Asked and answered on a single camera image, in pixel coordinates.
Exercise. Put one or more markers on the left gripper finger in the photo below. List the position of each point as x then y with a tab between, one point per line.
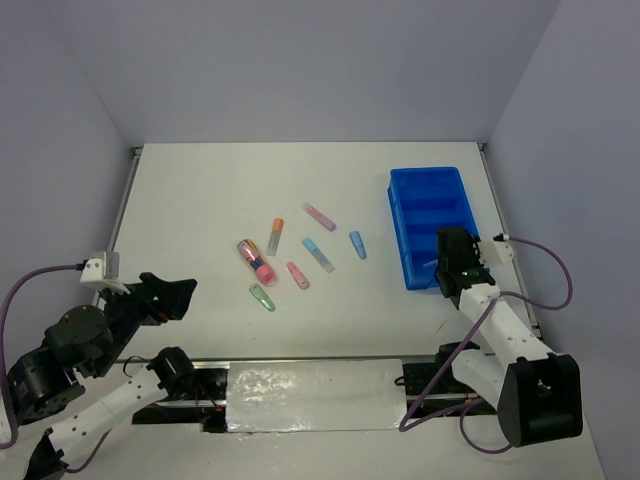
178	292
161	309

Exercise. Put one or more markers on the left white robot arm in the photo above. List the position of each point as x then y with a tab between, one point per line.
85	343

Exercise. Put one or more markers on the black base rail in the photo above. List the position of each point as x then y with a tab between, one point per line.
204	406

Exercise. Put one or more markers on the pink correction tape highlighter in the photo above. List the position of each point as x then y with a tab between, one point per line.
299	278

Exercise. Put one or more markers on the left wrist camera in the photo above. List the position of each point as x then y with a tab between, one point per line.
101	271

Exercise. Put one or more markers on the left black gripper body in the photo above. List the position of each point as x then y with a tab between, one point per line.
127	312

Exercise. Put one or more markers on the purple pink highlighter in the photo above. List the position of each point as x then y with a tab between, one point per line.
319	217

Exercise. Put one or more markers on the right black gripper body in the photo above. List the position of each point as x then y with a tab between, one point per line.
477	262

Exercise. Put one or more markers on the blue plastic divided bin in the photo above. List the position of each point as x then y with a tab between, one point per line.
422	200

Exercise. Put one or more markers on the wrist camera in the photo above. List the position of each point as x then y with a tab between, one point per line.
496	252
101	271

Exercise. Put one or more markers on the silver tape sheet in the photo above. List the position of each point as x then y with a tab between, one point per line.
314	396

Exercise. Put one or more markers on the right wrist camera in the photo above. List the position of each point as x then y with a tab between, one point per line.
496	252

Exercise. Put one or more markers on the light blue clear marker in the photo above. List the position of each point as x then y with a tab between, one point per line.
318	255

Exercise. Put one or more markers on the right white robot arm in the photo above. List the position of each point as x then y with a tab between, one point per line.
535	392

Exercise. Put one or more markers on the small blue highlighter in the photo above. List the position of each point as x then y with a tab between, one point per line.
358	244

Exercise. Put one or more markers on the pink capped crayon tube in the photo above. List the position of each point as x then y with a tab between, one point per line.
252	256

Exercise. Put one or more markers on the orange capped clear marker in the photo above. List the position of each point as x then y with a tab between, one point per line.
275	236

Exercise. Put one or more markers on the green clear highlighter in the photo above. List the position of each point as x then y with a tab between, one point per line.
262	297

